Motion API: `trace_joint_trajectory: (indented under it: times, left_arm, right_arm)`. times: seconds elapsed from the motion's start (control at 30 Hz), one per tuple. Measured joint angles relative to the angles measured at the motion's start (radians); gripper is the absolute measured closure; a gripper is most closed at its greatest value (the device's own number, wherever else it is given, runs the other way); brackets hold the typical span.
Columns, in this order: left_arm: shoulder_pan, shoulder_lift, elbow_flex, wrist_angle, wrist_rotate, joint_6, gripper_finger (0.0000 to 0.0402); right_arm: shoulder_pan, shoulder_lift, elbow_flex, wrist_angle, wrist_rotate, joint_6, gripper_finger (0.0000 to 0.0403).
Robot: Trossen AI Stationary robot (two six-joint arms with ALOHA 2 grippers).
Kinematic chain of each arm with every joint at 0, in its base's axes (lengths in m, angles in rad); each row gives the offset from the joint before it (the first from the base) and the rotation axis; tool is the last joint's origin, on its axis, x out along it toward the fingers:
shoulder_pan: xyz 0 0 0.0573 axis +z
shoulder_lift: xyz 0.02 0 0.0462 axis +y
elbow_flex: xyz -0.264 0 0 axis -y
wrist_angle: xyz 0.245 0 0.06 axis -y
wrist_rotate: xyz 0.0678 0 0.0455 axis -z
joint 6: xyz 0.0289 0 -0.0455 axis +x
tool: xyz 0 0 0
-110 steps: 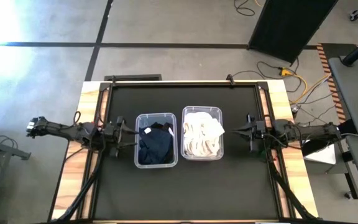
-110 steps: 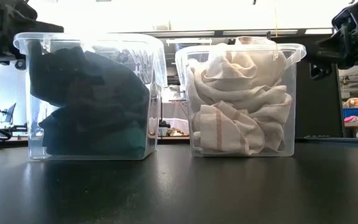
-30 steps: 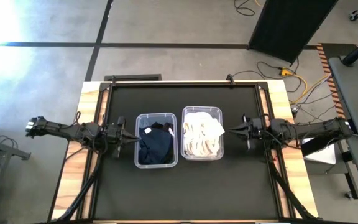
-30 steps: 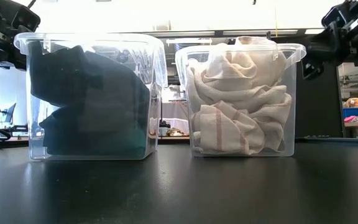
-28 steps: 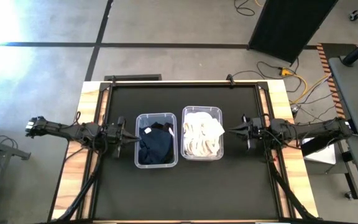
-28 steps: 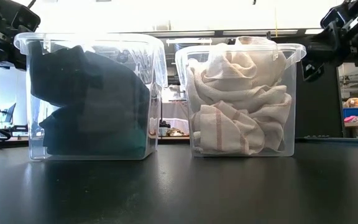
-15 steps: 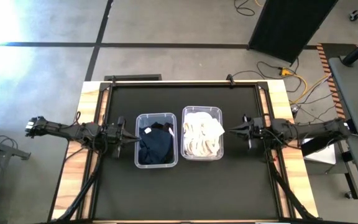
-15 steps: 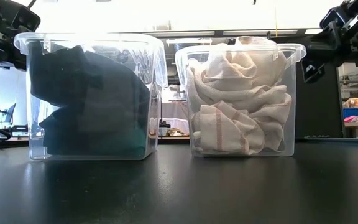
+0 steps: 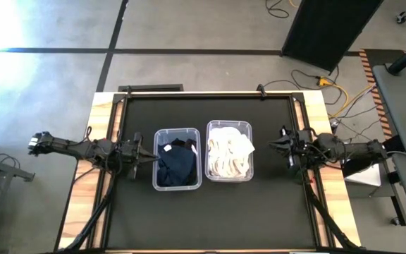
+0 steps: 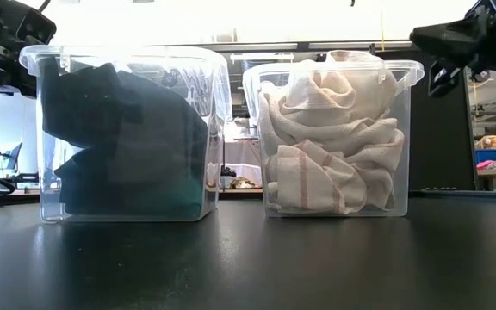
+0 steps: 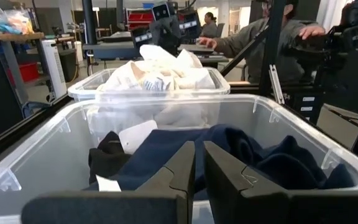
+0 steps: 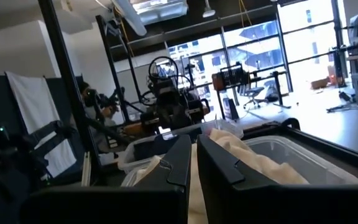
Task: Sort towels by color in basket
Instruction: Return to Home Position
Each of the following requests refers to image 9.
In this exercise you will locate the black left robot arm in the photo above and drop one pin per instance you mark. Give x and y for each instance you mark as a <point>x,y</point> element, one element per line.
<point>69,146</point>

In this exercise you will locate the plain off-white towel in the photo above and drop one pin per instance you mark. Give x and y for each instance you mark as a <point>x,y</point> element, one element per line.
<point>238,141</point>

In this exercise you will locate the black frame strut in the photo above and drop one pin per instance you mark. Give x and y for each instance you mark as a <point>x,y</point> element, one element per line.
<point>90,218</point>
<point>324,215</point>

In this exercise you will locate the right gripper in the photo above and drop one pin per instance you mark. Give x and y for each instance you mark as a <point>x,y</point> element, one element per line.
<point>303,148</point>

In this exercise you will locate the black caster wheel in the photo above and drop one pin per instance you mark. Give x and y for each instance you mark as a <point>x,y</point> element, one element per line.
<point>403,17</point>

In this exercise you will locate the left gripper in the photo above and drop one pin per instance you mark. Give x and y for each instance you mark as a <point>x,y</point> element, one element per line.
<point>127,153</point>

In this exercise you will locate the black partition panel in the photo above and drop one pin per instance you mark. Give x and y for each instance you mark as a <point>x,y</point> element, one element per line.
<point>330,28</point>

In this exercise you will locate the white red-striped towel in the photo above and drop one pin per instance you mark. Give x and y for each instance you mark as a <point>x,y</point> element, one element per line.
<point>227,166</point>

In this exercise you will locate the clear plastic bin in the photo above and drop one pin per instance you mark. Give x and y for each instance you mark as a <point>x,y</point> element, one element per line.
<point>177,187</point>
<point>228,179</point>

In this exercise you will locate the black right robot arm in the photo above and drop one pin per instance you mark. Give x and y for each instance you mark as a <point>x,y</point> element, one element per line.
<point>351,150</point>

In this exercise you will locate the dark blue towel with label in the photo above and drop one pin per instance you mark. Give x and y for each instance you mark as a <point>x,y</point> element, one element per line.
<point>176,166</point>

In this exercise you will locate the black aluminium table frame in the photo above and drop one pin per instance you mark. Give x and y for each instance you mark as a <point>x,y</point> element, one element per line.
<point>206,94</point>

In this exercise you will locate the black clamp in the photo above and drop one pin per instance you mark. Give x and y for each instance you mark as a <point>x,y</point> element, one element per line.
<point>129,91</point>
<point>262,91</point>

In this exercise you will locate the black towel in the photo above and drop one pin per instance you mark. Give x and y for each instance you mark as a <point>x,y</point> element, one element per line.
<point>180,142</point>

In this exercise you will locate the black flat bar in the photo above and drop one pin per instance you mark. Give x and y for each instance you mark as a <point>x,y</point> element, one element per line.
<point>150,87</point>

